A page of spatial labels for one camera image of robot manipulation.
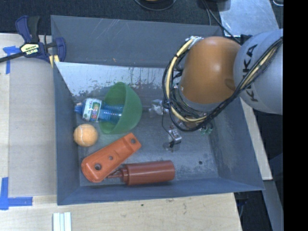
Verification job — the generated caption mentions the green plastic bowl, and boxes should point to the green plastic bowl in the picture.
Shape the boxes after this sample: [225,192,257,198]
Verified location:
[99,81,143,135]

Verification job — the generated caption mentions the pale flat board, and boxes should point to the pale flat board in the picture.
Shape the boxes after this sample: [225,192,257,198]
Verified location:
[8,55,58,198]

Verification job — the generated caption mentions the blue plastic bottle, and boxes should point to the blue plastic bottle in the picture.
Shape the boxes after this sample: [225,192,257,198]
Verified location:
[73,97,125,124]

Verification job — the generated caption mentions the orange flat block with holes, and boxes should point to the orange flat block with holes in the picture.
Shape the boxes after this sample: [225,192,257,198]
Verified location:
[80,132,142,183]

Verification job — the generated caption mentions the grey metal bin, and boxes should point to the grey metal bin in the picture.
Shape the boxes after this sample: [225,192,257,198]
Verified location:
[50,14,266,206]

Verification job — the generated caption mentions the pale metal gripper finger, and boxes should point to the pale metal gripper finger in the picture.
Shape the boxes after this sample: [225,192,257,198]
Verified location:
[148,99,169,116]
[163,128,183,152]

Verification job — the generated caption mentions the orange ball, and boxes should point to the orange ball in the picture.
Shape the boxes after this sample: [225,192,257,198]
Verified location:
[73,123,99,147]

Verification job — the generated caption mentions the red-brown squeeze bottle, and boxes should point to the red-brown squeeze bottle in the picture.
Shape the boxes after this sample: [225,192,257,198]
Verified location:
[105,160,176,186]

